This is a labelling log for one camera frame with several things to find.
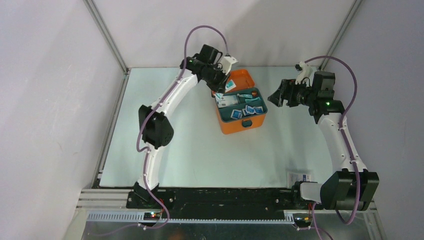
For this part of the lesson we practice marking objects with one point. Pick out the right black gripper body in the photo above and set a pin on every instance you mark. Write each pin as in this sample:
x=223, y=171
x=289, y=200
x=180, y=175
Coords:
x=299, y=94

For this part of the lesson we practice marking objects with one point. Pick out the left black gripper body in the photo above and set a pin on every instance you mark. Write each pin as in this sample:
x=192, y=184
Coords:
x=215, y=78

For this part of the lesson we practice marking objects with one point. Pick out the long white teal packet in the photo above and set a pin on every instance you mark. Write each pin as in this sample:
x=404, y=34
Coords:
x=224, y=101

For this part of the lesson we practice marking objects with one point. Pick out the teal divided tray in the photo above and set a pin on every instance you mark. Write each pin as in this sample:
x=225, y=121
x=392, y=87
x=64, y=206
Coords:
x=240, y=104

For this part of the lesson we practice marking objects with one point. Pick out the teal small packet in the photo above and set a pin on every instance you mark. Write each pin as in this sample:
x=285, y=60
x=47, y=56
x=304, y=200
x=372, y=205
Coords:
x=246, y=96

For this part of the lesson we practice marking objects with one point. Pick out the teal wrapper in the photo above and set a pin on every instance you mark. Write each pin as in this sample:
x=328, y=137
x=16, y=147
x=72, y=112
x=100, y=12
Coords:
x=249, y=100

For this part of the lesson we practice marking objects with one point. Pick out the orange medicine box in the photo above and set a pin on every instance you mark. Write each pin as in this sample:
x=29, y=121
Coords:
x=243, y=80

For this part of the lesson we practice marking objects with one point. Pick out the blue white alcohol pad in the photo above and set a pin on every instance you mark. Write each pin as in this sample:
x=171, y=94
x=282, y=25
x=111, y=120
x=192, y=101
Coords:
x=236, y=114

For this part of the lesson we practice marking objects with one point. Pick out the small blue white sachet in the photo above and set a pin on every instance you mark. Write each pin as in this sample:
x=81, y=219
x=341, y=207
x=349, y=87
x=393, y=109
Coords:
x=248, y=110

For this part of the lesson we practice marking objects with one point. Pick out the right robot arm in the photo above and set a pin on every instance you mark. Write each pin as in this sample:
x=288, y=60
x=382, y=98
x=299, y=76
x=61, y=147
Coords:
x=352, y=186

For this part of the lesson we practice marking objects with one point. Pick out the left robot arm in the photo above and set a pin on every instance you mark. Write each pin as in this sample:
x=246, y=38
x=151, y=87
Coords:
x=156, y=132

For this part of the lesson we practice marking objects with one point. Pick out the white leaflet near base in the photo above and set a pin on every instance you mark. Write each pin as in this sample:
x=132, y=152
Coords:
x=293, y=177

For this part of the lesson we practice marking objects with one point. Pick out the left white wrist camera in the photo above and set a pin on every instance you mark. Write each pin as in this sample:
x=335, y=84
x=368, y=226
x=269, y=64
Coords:
x=226, y=63

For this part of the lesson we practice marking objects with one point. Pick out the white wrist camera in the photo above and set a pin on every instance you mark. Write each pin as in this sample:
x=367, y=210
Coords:
x=305, y=71
x=226, y=63

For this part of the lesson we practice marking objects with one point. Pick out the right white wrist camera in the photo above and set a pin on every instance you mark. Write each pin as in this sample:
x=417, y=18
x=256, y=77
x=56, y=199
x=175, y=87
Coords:
x=305, y=71

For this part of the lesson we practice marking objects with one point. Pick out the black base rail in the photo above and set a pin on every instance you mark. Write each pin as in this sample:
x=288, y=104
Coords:
x=214, y=203

